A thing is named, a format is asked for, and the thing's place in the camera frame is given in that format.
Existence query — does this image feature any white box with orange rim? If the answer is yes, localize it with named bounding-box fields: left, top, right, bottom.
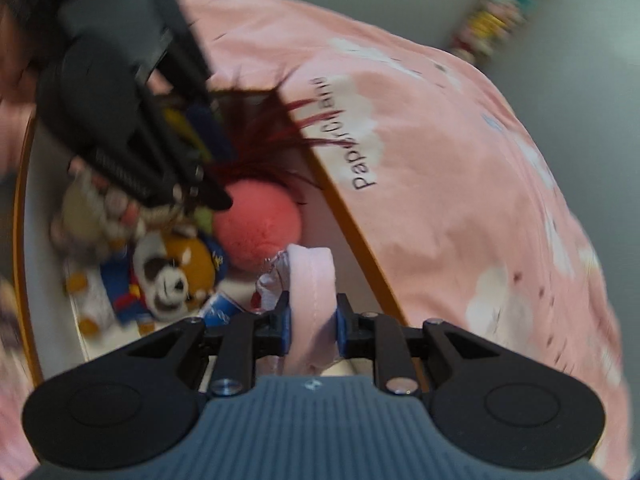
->
left=12, top=85, right=406, bottom=396

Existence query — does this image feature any pink fabric pouch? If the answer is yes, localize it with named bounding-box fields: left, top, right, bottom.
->
left=255, top=244, right=341, bottom=376

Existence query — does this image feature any blue hang tag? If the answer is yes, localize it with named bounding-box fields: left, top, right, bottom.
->
left=197, top=292, right=251, bottom=328

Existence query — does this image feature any pink printed blanket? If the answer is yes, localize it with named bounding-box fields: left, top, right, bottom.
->
left=0, top=0, right=631, bottom=480

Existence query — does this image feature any crochet bunny plush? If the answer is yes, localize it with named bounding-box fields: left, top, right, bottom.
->
left=50, top=160, right=166, bottom=261

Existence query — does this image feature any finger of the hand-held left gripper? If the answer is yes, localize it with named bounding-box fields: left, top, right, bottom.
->
left=147, top=0, right=238, bottom=163
left=82, top=72, right=235, bottom=212

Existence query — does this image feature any red plush ball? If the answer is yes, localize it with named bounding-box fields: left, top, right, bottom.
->
left=214, top=177, right=303, bottom=271

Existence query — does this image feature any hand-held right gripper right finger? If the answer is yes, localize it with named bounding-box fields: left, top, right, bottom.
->
left=335, top=292, right=503, bottom=396

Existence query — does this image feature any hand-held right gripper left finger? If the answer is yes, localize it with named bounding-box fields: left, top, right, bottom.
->
left=125, top=290, right=293, bottom=396

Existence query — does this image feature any dark red feather toy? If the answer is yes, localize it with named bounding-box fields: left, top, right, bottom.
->
left=200, top=72, right=331, bottom=206

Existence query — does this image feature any red panda sailor plush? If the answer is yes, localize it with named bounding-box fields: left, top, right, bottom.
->
left=65, top=232, right=231, bottom=336

